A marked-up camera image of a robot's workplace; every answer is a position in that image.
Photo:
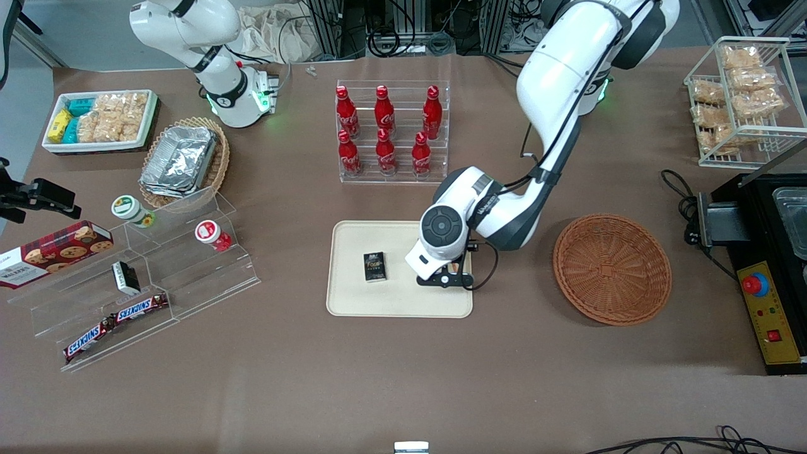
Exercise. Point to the clear acrylic stepped shelf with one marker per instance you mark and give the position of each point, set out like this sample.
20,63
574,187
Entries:
202,277
50,315

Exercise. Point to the clear acrylic bottle rack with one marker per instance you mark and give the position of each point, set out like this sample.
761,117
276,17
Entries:
403,180

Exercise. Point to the brown wicker basket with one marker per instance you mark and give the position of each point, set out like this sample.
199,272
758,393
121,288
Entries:
611,271

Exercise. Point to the teal snack packet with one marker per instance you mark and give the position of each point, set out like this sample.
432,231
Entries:
81,106
71,130

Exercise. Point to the red lid cup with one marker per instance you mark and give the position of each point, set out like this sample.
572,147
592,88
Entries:
208,232

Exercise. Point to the clear bag of pastry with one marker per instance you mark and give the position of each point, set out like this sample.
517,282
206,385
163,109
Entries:
760,103
711,116
742,57
708,93
719,140
752,79

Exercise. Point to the white plastic crate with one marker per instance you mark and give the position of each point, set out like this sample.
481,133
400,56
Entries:
150,120

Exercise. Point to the yellow snack packet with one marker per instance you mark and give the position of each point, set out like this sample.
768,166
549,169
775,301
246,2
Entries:
58,125

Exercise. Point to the clear glass container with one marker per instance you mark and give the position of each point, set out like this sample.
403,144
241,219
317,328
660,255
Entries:
793,221

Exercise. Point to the small black card box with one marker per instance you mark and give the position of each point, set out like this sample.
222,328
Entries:
375,267

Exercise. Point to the clear rice cracker bag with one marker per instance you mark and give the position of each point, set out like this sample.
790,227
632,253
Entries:
135,113
110,116
88,127

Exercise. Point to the beige cloth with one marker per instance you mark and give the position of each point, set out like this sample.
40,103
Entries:
271,38

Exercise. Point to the aluminium frame profile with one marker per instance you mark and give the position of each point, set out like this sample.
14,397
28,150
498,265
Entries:
496,25
325,28

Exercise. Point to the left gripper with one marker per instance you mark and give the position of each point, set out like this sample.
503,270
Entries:
458,260

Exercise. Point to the small white device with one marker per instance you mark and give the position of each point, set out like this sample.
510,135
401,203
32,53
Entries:
411,448

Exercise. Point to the light wicker basket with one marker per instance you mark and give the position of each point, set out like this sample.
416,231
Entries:
220,157

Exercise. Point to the Snickers chocolate bar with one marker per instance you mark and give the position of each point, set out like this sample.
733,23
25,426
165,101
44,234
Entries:
142,308
88,337

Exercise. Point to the red cola bottle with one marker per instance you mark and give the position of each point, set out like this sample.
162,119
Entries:
384,113
385,154
348,156
421,157
432,113
346,113

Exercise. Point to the red tartan cookie box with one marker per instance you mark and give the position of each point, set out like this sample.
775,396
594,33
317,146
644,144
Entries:
57,252

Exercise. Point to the yellow emergency stop box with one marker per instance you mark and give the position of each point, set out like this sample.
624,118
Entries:
772,321

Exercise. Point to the black and white small box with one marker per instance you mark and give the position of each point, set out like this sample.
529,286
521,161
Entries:
126,278

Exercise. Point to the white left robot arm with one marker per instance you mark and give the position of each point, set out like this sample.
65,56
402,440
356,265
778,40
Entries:
555,75

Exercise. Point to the beige plastic tray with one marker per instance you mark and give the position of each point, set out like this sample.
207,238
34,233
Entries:
353,296

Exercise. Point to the green lid cup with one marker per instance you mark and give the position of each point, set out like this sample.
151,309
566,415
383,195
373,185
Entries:
128,209

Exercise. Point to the black appliance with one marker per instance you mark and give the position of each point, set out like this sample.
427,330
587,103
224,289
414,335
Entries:
756,252

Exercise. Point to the stack of foil trays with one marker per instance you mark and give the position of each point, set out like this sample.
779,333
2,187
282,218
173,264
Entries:
179,161

